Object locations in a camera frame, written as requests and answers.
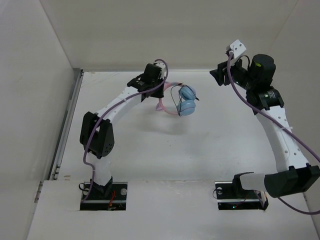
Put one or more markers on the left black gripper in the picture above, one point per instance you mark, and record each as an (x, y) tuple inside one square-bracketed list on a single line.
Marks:
[(160, 94)]

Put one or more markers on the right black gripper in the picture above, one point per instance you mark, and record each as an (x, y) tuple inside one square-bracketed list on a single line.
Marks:
[(219, 74)]

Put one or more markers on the pink blue cat-ear headphones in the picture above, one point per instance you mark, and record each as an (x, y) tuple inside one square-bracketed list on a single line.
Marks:
[(186, 104)]

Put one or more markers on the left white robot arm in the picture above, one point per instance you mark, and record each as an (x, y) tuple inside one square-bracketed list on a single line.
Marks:
[(97, 130)]

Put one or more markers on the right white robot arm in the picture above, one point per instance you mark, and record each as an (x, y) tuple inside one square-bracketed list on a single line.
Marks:
[(294, 174)]

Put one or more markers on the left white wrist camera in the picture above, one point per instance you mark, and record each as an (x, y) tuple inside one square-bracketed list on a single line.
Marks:
[(163, 69)]

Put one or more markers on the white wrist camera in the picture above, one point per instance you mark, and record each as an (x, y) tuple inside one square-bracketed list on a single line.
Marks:
[(163, 69), (236, 50)]

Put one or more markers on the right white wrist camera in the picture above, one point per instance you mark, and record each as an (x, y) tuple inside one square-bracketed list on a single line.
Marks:
[(236, 50)]

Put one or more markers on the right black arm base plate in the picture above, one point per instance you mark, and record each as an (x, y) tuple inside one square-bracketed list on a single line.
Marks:
[(230, 200)]

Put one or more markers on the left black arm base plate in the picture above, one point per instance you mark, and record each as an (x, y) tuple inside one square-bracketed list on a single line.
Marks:
[(116, 199)]

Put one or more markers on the left metal table rail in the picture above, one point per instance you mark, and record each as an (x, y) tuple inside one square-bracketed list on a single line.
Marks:
[(55, 164)]

